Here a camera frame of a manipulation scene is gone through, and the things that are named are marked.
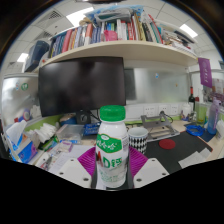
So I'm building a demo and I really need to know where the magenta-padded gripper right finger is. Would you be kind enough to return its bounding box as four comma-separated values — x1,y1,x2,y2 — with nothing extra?
127,146,170,190

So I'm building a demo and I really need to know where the dark wine bottle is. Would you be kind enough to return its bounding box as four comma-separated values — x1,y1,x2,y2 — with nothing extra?
188,86,197,113

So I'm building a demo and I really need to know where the black computer monitor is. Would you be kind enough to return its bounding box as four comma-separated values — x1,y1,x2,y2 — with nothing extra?
37,56,127,125

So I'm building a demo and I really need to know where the white tissue pile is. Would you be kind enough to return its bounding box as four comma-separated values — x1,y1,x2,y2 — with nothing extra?
34,122,58,144

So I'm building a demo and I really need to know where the purple translucent water bottle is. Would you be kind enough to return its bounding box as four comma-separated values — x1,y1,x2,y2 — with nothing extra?
207,98,222,135

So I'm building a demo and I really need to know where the small blue box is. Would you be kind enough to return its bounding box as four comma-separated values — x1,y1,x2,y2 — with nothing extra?
83,122,101,136

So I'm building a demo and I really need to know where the white paper sheet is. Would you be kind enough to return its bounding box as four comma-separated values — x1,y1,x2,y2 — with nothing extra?
49,144,94,174

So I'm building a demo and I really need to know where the blue tissue box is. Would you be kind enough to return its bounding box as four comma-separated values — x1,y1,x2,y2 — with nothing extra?
5,119,39,164

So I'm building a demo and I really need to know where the white drink bottle green cap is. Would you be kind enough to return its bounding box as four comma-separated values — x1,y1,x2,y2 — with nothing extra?
95,105,130,189

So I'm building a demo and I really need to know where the black desk mat red trim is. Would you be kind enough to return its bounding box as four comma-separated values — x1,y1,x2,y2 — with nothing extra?
144,130,214,175

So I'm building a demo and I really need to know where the black white checkered mug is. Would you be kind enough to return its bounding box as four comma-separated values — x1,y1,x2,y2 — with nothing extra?
128,126,149,155

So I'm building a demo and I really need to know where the group photo print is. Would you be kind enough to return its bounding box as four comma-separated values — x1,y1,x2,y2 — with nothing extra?
204,78,224,104

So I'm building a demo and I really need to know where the flat round red coaster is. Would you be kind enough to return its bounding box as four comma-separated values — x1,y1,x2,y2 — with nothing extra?
158,138,177,150

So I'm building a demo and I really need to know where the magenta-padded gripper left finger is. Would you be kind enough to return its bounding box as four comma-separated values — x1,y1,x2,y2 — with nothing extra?
54,146,98,190

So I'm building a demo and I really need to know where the purple hanging pennant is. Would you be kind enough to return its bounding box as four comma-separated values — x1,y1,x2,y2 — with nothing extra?
197,57,213,88

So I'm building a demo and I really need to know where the clear plastic box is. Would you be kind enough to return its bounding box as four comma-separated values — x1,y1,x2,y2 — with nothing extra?
55,124,85,145

